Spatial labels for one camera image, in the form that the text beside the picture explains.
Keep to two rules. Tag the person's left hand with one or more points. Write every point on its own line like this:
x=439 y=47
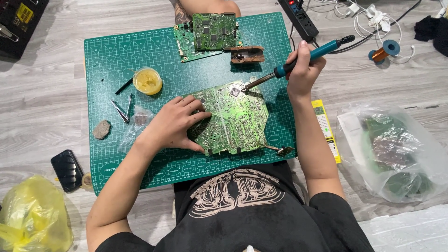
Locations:
x=168 y=126

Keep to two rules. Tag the person's right hand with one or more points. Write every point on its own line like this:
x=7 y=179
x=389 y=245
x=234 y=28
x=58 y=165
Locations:
x=306 y=78

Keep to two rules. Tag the teal soldering iron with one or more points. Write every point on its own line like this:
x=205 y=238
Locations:
x=325 y=50

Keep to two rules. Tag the large green circuit board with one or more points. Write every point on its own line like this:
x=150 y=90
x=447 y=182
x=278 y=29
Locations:
x=238 y=119

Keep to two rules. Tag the small clear plastic bag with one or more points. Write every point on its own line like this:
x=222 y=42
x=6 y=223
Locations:
x=134 y=127

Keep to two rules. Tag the metal tweezers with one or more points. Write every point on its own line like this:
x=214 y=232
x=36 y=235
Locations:
x=119 y=112
x=129 y=105

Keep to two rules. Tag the yellow flux tin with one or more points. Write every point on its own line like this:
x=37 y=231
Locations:
x=147 y=82

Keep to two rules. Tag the yellow packet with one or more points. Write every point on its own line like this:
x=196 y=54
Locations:
x=329 y=133

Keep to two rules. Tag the black pointed tool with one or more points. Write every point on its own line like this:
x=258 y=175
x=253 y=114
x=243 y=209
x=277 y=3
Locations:
x=124 y=86

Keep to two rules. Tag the black power strip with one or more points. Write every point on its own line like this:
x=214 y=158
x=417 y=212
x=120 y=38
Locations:
x=301 y=19

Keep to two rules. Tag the brown wooden soldering stand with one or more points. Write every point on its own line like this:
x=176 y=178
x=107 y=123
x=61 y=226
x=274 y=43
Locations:
x=250 y=55

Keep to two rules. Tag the grey stone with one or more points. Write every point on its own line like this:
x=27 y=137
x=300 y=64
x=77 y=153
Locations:
x=102 y=130

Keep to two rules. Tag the light green circuit board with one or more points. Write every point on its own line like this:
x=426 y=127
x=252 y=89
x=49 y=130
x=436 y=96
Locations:
x=187 y=52

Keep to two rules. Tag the green cutting mat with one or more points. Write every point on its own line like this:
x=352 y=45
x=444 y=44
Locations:
x=115 y=70

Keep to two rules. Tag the clear tape roll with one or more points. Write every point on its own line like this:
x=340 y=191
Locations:
x=86 y=181

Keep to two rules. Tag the dark green circuit board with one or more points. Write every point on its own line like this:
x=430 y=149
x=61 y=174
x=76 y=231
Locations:
x=217 y=31

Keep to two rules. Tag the black phone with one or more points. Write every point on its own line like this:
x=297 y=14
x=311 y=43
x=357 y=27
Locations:
x=67 y=170

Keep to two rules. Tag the large clear plastic bag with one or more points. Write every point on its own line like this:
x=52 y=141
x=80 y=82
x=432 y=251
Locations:
x=392 y=150

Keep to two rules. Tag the person's black printed shirt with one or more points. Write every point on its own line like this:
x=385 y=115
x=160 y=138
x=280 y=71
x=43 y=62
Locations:
x=245 y=217

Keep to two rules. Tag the black cloth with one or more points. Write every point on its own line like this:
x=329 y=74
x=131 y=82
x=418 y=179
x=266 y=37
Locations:
x=434 y=33

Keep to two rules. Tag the yellow plastic bag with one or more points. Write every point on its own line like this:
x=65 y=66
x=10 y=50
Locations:
x=33 y=217

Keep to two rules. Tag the black tool case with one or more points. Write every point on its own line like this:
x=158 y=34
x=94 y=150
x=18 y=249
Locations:
x=17 y=31

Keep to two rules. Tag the white sheet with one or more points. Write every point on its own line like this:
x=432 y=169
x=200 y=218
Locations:
x=409 y=231

